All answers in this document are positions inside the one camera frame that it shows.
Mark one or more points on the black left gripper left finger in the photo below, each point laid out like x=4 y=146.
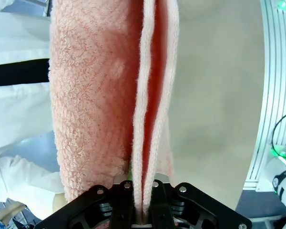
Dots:
x=102 y=210

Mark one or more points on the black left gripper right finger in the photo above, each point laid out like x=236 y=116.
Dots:
x=181 y=210

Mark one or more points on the pink terry towel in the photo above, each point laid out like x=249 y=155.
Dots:
x=85 y=95

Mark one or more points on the person's right forearm white sleeve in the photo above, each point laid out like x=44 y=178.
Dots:
x=26 y=176

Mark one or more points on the person's right hand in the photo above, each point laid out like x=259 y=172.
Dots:
x=59 y=204

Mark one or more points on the person in white shirt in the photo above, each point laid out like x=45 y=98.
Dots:
x=14 y=107

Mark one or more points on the aluminium profile frame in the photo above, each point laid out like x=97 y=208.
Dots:
x=276 y=71

